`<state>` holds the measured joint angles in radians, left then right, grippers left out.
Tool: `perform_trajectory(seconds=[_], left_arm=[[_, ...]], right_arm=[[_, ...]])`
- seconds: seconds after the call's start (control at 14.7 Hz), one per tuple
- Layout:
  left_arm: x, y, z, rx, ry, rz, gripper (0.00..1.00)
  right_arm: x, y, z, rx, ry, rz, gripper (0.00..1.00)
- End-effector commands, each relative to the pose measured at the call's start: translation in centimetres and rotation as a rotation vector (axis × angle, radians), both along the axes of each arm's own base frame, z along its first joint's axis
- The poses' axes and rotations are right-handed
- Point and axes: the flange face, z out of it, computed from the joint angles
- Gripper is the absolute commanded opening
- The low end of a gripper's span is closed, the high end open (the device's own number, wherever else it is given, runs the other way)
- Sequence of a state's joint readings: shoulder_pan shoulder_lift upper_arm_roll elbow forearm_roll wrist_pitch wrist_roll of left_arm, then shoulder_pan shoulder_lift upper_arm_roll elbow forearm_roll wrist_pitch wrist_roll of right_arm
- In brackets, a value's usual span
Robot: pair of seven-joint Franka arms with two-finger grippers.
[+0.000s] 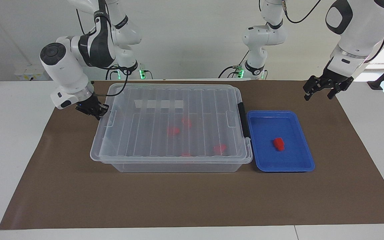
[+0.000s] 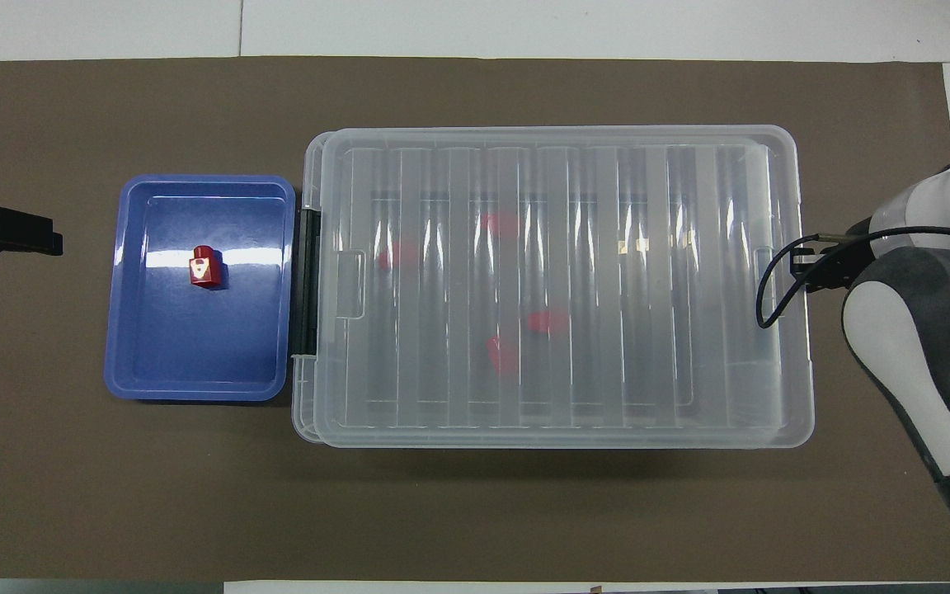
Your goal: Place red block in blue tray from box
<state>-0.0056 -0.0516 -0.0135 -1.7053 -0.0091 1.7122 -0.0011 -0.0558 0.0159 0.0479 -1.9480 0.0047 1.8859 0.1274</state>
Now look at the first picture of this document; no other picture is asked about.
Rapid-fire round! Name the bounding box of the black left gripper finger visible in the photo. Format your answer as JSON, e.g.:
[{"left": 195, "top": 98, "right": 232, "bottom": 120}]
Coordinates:
[
  {"left": 304, "top": 76, "right": 326, "bottom": 101},
  {"left": 327, "top": 83, "right": 349, "bottom": 100}
]

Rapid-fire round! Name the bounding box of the clear ribbed plastic lid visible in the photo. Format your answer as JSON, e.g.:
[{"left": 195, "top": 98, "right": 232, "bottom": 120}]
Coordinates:
[{"left": 90, "top": 83, "right": 253, "bottom": 164}]

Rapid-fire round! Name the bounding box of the blue plastic tray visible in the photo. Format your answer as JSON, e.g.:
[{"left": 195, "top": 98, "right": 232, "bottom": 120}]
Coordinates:
[{"left": 246, "top": 110, "right": 315, "bottom": 173}]

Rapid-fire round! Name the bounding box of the clear plastic storage box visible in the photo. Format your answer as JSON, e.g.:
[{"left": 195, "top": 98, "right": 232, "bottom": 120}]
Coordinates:
[{"left": 90, "top": 83, "right": 253, "bottom": 173}]

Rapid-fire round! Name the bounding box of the brown table mat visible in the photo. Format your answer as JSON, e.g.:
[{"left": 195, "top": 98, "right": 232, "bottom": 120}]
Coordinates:
[{"left": 0, "top": 79, "right": 384, "bottom": 230}]

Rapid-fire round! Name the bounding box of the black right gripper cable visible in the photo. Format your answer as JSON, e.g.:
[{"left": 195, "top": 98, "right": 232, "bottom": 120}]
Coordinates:
[{"left": 95, "top": 65, "right": 129, "bottom": 98}]

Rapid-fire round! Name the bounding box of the white wall socket strip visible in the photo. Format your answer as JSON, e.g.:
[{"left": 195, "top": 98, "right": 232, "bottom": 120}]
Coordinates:
[{"left": 14, "top": 64, "right": 51, "bottom": 81}]

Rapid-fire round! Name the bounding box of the black box latch handle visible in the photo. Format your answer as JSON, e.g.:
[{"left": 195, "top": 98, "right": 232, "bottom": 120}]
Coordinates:
[{"left": 237, "top": 102, "right": 251, "bottom": 139}]

